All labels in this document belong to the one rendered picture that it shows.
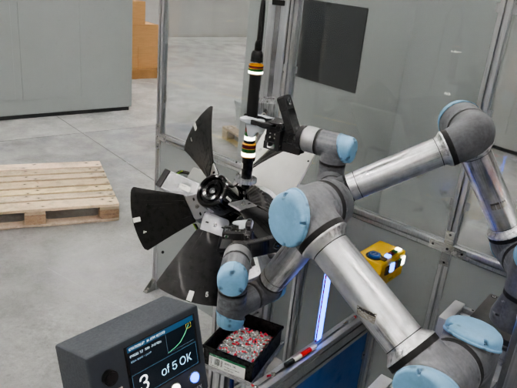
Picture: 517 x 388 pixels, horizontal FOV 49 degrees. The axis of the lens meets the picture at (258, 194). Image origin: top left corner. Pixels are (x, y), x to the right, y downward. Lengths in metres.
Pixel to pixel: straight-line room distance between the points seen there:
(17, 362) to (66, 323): 0.37
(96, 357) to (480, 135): 1.02
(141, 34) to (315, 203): 8.81
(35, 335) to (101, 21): 4.82
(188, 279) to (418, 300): 1.02
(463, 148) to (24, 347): 2.43
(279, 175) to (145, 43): 8.00
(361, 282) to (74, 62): 6.42
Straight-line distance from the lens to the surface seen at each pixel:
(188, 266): 1.80
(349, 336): 1.91
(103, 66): 7.47
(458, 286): 2.31
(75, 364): 1.09
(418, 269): 2.36
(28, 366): 3.09
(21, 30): 7.06
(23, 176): 5.01
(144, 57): 9.97
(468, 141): 1.49
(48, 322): 3.37
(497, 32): 2.08
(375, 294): 1.14
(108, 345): 1.08
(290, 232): 1.17
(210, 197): 1.82
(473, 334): 1.22
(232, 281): 1.40
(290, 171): 2.07
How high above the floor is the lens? 1.90
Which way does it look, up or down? 22 degrees down
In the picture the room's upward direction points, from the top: 6 degrees clockwise
